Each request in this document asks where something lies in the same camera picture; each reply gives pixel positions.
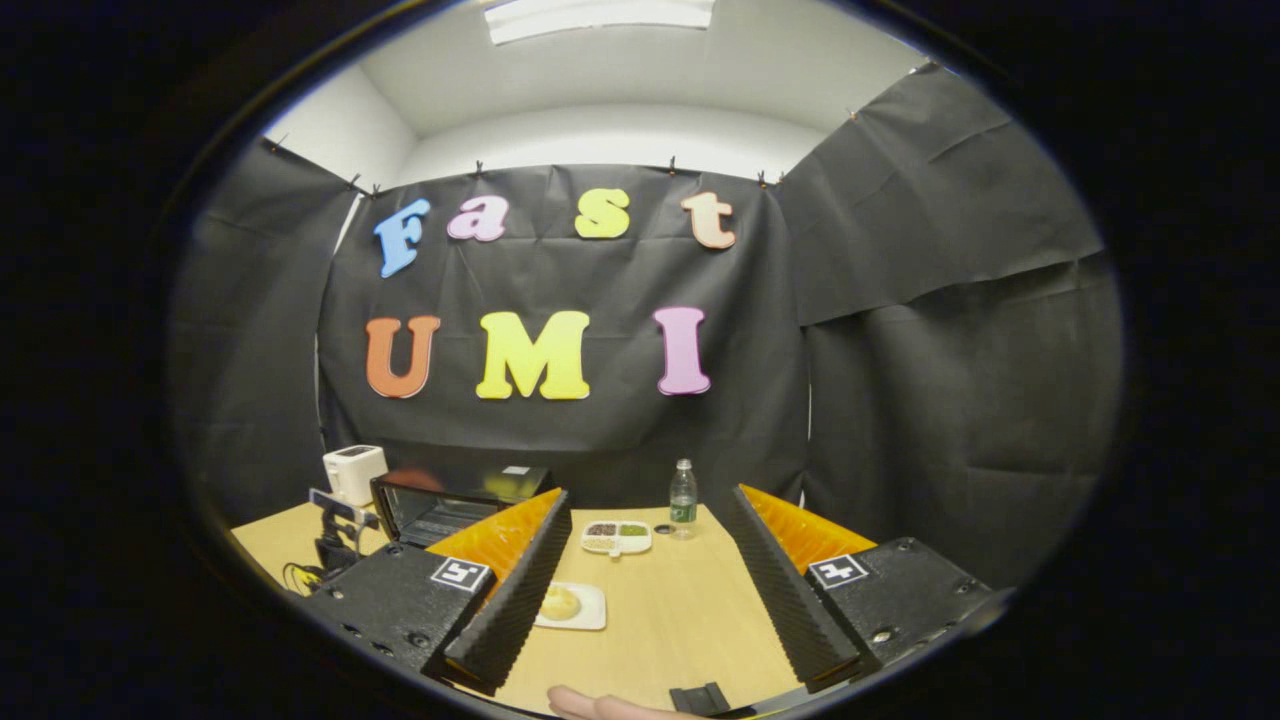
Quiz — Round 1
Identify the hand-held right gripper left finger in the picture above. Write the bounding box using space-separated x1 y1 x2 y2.
283 487 574 698

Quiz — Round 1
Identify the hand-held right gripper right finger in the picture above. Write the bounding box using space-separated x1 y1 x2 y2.
720 483 1013 695

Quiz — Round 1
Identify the black electric oven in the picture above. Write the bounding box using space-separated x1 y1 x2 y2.
370 465 561 549

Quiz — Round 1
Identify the white toaster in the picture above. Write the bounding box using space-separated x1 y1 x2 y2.
322 445 389 507

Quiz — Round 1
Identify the white square plate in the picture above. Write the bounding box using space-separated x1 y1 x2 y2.
533 582 607 631

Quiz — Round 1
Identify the white divided dish with grains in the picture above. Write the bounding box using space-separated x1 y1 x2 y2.
581 520 653 558

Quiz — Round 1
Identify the clear plastic water bottle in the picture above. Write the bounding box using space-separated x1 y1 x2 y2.
669 459 699 540

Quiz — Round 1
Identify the ceiling light panel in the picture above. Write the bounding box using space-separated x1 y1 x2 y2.
483 0 717 46

